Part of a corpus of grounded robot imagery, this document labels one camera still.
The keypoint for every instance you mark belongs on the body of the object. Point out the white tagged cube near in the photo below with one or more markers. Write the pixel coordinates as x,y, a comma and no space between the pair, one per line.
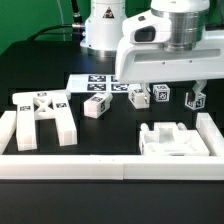
161,92

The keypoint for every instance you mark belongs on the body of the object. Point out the white marker base plate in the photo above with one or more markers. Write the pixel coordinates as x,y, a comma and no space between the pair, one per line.
93,83

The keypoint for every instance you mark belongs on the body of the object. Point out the white tagged cube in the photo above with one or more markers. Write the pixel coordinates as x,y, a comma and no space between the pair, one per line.
161,92
195,105

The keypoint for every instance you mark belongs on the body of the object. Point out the white chair back frame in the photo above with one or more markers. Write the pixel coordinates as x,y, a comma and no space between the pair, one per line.
44,105

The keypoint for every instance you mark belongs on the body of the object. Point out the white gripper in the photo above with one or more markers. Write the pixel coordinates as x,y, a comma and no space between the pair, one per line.
167,49

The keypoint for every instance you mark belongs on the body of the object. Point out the white left fence rail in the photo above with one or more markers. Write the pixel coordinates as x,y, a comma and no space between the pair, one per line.
7,128

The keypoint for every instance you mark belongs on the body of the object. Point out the white right fence rail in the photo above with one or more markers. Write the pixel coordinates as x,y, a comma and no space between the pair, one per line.
210,134

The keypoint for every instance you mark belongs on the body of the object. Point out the white chair seat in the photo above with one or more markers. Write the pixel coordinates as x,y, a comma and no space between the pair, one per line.
171,139

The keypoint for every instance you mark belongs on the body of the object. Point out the white fence rail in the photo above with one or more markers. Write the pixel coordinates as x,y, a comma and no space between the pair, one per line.
7,128
111,167
210,134

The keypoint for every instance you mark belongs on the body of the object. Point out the white front fence rail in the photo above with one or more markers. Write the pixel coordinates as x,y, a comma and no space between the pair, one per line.
111,167

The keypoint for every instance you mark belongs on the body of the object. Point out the white tagged cube far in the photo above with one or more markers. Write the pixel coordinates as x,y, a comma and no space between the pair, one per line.
195,105

